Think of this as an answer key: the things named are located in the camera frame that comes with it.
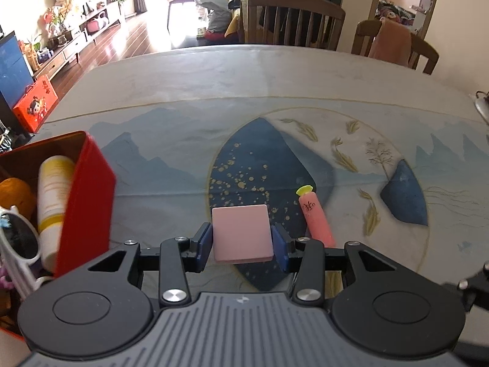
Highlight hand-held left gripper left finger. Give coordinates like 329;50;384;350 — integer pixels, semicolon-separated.
87;222;213;307

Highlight orange fruit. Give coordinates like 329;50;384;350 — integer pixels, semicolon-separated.
0;178;37;219

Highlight wooden dining chair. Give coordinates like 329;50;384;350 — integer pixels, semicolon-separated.
246;0;347;51

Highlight wooden chair with towel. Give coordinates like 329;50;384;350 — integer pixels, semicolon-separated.
351;19;440;76

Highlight pink square block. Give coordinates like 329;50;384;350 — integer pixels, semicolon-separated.
212;204;275;264

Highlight white yellow bottle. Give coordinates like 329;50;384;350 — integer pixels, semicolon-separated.
37;155;76;272

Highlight red tin box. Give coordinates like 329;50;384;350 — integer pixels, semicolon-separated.
0;130;117;350

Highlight white sunglasses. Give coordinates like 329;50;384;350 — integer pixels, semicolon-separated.
0;205;55;303

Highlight grey plastic bag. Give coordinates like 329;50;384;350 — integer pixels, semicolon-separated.
193;0;232;34

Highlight white low tv cabinet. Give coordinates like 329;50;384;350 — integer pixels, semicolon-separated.
32;0;127;82

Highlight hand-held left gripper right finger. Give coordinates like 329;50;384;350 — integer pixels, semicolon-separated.
270;224;399;307

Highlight pink foam dart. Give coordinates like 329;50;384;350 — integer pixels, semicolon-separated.
297;184;337;249

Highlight grey metal object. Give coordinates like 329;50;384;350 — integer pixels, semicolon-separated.
473;91;489;125

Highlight printed mountain table mat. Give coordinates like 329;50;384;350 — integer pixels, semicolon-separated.
45;97;489;306

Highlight pink towel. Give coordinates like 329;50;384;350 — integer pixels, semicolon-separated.
368;19;413;66

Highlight orange gift box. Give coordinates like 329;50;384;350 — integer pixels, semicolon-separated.
13;75;60;133

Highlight television screen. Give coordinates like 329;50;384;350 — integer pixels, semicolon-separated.
0;31;36;138

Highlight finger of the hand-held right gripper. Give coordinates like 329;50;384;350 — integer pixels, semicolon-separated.
445;260;489;314

